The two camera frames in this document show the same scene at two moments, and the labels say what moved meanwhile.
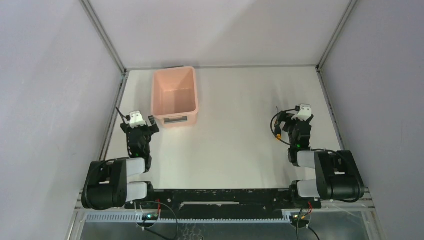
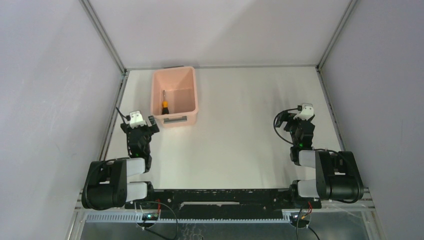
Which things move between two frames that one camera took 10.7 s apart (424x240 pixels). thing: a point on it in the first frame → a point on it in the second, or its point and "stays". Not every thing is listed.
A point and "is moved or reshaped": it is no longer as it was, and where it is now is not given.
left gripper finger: (152, 119) stays
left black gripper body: (139, 129) stays
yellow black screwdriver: (278, 131) is moved or reshaped
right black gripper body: (290, 126) stays
